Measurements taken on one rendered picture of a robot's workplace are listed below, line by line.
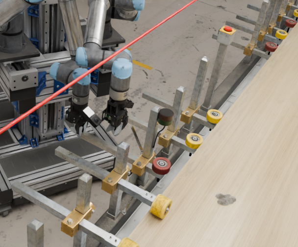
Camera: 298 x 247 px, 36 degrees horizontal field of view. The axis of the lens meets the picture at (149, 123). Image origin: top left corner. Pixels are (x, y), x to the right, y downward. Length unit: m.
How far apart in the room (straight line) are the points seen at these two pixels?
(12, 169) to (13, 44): 0.88
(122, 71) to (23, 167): 1.38
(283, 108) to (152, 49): 2.39
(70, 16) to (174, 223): 0.97
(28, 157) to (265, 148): 1.49
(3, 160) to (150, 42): 2.40
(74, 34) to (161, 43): 2.84
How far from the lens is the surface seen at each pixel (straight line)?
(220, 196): 1.90
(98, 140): 2.11
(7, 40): 2.34
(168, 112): 1.87
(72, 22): 2.05
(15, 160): 2.96
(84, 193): 1.58
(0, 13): 2.11
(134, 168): 2.01
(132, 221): 2.11
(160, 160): 1.99
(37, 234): 1.42
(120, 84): 1.72
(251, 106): 2.50
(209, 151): 2.11
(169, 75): 4.32
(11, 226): 2.88
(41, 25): 2.50
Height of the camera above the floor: 2.23
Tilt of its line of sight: 37 degrees down
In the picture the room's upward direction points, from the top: 11 degrees clockwise
